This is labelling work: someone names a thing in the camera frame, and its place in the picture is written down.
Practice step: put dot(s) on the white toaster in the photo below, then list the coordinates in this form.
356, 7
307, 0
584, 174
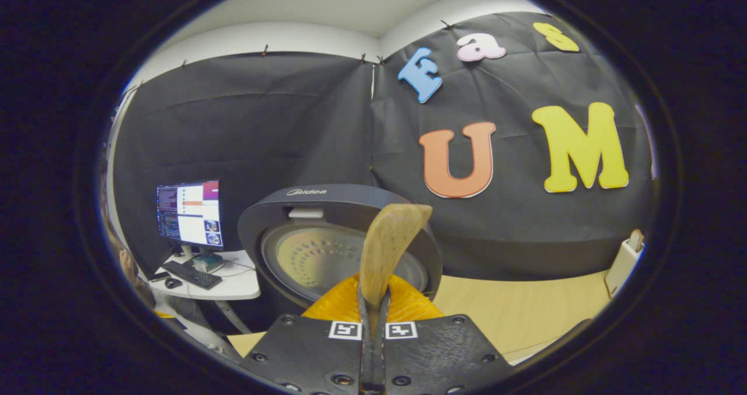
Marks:
621, 269

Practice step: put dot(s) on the dark grey rice cooker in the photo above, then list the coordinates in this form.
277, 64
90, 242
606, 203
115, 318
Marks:
327, 255

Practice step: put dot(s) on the wooden spoon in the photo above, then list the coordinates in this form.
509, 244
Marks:
388, 243

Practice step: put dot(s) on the black computer mouse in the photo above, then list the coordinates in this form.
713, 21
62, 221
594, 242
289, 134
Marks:
173, 283

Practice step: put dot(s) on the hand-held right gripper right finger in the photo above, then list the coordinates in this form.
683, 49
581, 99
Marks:
437, 354

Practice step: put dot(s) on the computer monitor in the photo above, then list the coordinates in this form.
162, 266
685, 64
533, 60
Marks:
189, 214

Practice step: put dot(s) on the white side table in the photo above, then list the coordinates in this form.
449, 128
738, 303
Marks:
239, 281

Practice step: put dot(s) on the black keyboard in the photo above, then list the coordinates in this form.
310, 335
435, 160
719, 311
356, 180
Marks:
192, 275

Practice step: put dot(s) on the toast slice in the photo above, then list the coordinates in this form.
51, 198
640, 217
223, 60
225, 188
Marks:
636, 240

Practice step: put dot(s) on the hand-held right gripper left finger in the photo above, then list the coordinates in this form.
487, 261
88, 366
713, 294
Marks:
309, 354

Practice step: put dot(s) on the flat black device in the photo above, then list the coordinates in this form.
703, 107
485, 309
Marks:
159, 276

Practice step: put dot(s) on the small green box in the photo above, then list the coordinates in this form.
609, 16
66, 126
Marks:
208, 262

